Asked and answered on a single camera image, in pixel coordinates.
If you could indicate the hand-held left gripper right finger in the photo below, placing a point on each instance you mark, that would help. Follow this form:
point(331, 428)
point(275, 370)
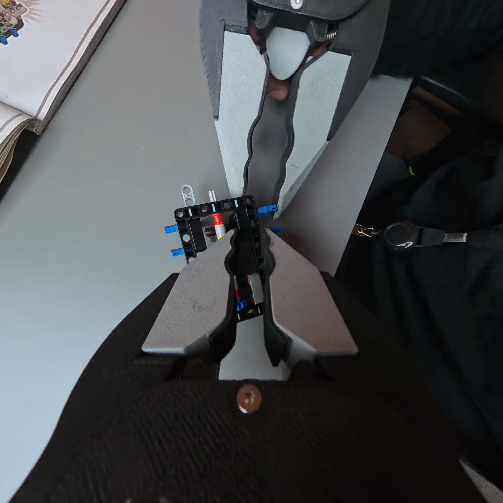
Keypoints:
point(310, 310)

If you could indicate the black frame lego model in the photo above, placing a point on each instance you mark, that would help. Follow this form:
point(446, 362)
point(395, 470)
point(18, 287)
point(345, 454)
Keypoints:
point(184, 232)

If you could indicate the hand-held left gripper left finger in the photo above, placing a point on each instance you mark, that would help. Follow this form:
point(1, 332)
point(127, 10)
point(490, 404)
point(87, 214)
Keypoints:
point(188, 310)

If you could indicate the person's right hand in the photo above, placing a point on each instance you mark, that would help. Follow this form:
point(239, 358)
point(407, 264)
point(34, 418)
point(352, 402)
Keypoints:
point(279, 92)

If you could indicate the lego instruction booklet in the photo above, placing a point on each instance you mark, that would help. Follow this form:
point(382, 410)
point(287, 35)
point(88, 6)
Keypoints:
point(47, 66)

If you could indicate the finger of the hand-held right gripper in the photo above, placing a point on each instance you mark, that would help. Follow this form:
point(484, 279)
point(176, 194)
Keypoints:
point(235, 98)
point(314, 110)

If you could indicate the black badge reel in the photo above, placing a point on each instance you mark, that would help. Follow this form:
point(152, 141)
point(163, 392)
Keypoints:
point(401, 235)

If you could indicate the person's right forearm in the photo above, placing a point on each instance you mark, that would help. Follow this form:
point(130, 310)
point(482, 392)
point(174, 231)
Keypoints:
point(432, 35)

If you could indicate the person's torso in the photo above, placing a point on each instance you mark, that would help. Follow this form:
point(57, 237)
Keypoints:
point(432, 314)

